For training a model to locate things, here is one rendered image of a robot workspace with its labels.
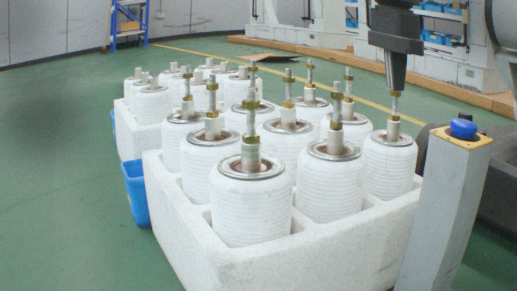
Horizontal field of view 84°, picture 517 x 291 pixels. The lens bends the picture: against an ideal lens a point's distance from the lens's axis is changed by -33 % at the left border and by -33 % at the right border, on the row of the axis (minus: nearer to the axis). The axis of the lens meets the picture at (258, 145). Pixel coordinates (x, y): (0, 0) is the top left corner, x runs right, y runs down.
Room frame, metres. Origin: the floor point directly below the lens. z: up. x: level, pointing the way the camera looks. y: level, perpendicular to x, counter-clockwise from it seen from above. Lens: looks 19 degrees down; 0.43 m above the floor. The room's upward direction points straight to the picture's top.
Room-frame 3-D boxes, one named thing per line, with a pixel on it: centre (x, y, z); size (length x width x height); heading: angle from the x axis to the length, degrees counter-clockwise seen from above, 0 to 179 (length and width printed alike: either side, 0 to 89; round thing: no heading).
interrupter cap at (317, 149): (0.49, -0.10, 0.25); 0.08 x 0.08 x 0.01
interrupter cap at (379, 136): (0.55, -0.20, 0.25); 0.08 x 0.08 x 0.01
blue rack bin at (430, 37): (5.52, -2.92, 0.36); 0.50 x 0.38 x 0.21; 118
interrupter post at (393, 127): (0.55, -0.20, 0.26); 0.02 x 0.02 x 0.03
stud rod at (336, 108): (0.49, -0.10, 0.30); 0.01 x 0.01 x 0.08
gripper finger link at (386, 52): (0.56, -0.20, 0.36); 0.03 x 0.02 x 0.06; 102
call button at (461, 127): (0.37, -0.24, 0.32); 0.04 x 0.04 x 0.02
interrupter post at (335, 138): (0.49, -0.10, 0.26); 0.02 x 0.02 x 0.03
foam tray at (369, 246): (0.60, -0.04, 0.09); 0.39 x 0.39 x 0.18; 27
